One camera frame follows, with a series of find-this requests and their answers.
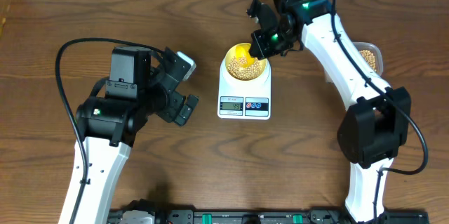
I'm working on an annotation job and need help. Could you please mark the white digital kitchen scale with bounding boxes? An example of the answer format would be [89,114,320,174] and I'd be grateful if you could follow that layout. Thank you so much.
[217,58,272,120]

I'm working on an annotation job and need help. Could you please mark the yellow bowl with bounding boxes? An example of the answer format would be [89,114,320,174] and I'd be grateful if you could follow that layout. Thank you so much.
[224,43,267,71]

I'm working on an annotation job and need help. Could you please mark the soybeans in container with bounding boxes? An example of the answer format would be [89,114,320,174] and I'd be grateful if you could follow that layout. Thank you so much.
[360,50,376,70]

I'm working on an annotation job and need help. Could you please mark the soybeans in bowl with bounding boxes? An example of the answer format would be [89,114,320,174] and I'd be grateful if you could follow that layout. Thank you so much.
[227,57,264,81]

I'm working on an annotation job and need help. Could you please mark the yellow measuring scoop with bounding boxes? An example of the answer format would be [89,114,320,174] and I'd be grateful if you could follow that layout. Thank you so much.
[235,44,255,68]

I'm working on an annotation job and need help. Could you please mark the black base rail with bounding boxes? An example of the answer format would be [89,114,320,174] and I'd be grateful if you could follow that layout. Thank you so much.
[107,198,431,224]

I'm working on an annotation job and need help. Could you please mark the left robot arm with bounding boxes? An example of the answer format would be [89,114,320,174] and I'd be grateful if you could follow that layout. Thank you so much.
[59,46,199,223]

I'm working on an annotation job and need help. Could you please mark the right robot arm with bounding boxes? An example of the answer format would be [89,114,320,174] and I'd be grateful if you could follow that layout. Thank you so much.
[247,0,411,223]

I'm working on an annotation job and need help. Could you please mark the clear plastic container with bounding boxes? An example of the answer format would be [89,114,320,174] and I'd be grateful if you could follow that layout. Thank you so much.
[354,42,384,76]

